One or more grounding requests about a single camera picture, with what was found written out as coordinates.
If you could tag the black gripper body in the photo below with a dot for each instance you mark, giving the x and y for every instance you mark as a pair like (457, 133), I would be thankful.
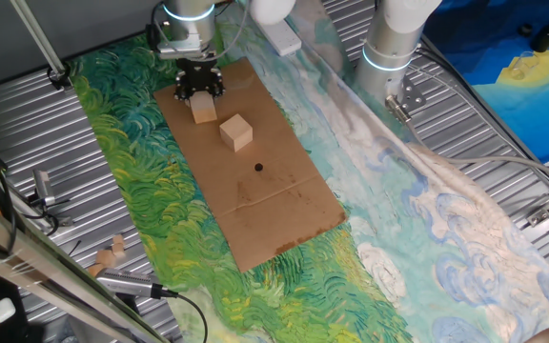
(199, 74)

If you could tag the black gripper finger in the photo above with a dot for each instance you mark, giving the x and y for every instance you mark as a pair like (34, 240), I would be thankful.
(183, 92)
(218, 88)

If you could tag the tall pale wooden block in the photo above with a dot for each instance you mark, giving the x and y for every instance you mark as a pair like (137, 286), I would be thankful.
(204, 112)

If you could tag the large pale wooden cube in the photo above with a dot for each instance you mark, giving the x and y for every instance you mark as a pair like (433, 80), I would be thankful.
(235, 133)

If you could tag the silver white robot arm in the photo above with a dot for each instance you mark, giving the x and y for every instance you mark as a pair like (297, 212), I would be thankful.
(389, 43)

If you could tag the white power strip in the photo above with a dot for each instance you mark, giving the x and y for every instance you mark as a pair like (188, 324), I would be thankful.
(277, 33)

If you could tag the green white painted cloth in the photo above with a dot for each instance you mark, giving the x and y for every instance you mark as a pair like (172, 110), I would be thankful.
(160, 190)

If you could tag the brown cardboard sheet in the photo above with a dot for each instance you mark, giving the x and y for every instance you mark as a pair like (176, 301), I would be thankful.
(255, 200)

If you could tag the small wooden cube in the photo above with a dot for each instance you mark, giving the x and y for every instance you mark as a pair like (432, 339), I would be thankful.
(95, 270)
(106, 258)
(119, 250)
(117, 239)

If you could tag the small white case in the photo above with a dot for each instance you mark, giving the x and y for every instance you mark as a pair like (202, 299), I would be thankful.
(3, 310)

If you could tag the blue yellow painted cloth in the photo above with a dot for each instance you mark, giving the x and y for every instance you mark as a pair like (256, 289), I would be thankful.
(517, 119)

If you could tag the clear glass beaker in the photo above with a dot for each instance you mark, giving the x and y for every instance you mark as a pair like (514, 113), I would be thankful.
(524, 66)

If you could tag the small black cap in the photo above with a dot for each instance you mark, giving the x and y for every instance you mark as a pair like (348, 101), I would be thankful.
(525, 30)

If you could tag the black bottle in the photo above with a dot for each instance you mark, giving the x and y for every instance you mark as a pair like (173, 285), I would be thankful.
(546, 35)

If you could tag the aluminium frame post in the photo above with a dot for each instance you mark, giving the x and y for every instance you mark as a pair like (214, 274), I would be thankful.
(41, 43)

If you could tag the small silver camera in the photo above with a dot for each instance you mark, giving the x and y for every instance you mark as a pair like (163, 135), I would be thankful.
(44, 188)

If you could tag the black camera stand bracket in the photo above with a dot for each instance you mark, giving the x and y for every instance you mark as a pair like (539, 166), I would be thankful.
(62, 221)

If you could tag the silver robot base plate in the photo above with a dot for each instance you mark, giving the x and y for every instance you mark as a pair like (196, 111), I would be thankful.
(412, 95)

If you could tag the long silver camera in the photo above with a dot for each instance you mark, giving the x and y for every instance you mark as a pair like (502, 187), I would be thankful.
(127, 283)

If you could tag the aluminium frame beam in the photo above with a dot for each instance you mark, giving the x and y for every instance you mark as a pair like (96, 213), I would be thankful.
(41, 267)

